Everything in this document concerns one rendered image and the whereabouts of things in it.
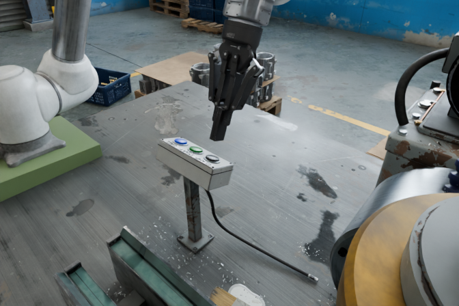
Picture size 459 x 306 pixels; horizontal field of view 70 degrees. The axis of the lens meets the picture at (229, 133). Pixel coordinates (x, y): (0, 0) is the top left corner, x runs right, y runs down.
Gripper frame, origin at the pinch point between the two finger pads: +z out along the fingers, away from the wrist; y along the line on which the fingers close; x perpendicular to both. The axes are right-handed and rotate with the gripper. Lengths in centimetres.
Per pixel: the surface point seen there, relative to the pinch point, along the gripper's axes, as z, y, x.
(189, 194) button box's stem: 18.7, -4.3, 0.5
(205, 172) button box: 9.6, 1.8, -3.5
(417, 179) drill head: -3.0, 36.0, 5.4
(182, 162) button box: 10.4, -5.0, -3.5
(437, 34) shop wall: -98, -50, 524
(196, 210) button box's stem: 23.5, -3.7, 3.6
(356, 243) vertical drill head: -8, 37, -34
